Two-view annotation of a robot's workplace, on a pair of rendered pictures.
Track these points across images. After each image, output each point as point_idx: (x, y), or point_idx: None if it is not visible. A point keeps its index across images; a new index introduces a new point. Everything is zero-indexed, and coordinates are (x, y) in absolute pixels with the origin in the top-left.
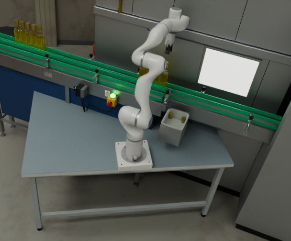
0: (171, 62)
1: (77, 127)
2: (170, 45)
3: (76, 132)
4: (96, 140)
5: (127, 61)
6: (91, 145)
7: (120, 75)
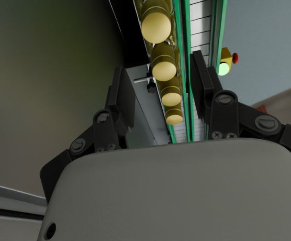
0: (71, 23)
1: (248, 61)
2: (288, 153)
3: (259, 56)
4: (275, 17)
5: (136, 118)
6: None
7: (192, 100)
